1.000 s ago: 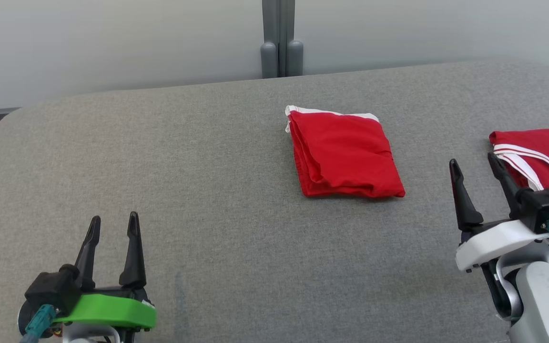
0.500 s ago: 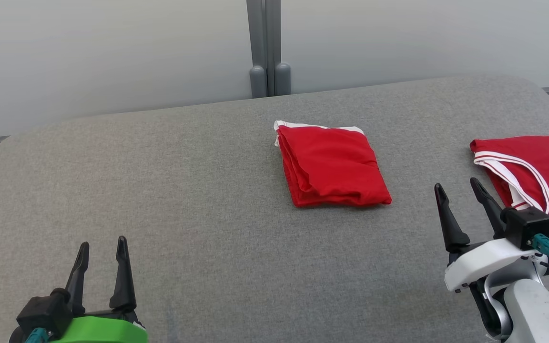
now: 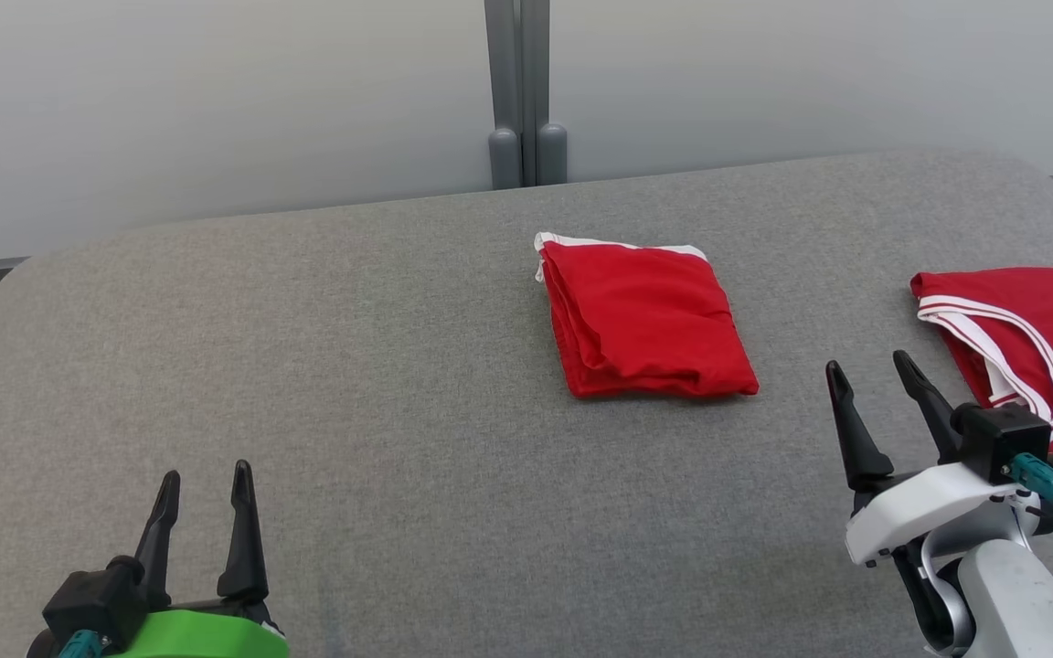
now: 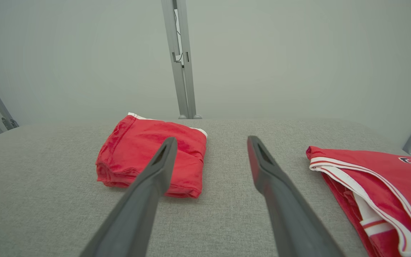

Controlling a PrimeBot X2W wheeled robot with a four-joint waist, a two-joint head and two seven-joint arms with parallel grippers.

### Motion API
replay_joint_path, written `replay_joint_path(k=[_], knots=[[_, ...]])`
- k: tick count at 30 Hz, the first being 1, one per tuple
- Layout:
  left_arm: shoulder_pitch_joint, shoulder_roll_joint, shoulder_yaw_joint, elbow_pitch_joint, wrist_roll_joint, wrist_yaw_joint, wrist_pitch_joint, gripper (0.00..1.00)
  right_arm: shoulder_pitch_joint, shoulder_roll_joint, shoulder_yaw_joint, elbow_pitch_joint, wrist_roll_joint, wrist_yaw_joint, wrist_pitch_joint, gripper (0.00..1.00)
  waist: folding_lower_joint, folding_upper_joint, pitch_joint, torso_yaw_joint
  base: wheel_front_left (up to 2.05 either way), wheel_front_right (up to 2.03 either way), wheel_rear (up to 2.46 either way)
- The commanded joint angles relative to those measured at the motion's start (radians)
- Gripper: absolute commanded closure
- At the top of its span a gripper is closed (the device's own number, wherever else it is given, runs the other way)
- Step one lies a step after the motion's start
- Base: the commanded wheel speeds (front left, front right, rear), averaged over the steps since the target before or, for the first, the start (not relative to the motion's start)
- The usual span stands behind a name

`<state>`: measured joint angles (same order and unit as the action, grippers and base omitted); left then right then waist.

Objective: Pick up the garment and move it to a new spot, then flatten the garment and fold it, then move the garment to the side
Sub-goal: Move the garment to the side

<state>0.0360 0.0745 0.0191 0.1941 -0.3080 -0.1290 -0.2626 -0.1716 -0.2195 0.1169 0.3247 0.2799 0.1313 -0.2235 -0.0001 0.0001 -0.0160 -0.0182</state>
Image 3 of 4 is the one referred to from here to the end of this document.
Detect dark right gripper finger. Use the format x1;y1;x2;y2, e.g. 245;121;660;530
892;350;965;463
825;360;896;495

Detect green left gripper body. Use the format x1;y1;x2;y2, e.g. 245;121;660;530
111;599;290;658

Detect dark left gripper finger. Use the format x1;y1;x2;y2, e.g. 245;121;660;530
218;460;270;604
133;471;182;610

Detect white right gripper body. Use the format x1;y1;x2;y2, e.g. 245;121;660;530
845;462;1045;568

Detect red Bulls basketball jersey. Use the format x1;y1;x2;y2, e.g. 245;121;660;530
910;267;1053;453

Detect red white-trimmed basketball shorts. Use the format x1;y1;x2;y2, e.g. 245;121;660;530
534;231;761;400

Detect grey partition post with foot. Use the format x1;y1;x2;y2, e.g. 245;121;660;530
520;0;569;187
484;0;522;191

